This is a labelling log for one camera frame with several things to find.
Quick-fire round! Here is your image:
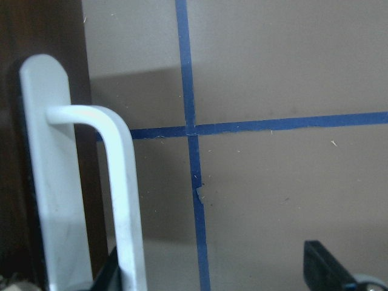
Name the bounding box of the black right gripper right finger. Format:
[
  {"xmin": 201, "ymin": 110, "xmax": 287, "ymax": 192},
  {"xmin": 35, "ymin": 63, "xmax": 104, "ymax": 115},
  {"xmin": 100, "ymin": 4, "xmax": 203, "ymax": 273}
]
[{"xmin": 303, "ymin": 240, "xmax": 358, "ymax": 291}]

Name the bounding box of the dark brown wooden drawer cabinet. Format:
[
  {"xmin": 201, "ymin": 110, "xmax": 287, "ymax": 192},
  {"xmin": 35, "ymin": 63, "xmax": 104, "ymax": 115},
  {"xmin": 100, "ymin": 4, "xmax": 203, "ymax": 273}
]
[{"xmin": 1, "ymin": 1, "xmax": 108, "ymax": 290}]

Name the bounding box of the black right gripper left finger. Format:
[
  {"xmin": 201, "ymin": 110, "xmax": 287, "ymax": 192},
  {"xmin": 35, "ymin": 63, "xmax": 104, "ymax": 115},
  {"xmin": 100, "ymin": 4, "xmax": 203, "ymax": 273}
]
[{"xmin": 90, "ymin": 247, "xmax": 121, "ymax": 291}]

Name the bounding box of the white drawer handle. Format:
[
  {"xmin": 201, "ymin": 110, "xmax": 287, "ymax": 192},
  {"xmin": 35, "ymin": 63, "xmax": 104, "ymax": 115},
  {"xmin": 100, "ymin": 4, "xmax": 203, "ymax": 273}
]
[{"xmin": 19, "ymin": 54, "xmax": 149, "ymax": 290}]

